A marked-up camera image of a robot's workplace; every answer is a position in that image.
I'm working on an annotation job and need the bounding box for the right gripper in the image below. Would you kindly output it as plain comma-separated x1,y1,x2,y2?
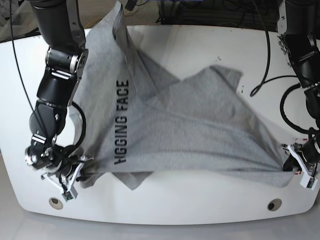
40,155,93,194

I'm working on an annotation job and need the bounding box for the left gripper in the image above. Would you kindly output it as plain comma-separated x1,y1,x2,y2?
282,139,320,178

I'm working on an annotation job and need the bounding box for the grey T-shirt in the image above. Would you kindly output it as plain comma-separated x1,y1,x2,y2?
74,2,294,190

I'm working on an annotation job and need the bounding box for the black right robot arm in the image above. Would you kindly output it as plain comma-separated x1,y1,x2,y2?
25,0,89,201

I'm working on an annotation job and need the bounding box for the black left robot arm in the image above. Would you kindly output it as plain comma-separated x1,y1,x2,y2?
277,0,320,176

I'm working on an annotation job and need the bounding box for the red tape rectangle marking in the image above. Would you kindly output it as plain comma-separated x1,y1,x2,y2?
291,142,312,175

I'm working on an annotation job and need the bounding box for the left table grommet hole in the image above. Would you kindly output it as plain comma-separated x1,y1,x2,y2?
48,197,63,210

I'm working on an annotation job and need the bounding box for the table grommet hole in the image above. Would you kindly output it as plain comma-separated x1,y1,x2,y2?
48,197,63,210
267,198,282,212

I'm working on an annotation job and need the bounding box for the right table grommet hole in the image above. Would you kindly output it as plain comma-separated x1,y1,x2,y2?
267,198,282,212

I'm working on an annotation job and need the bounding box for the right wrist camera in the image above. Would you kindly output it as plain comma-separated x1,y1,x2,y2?
62,188,78,202

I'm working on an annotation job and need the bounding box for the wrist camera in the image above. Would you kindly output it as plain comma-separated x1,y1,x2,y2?
62,188,78,202
299,174,318,191

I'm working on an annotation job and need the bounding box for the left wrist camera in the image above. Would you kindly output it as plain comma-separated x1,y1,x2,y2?
299,174,318,191

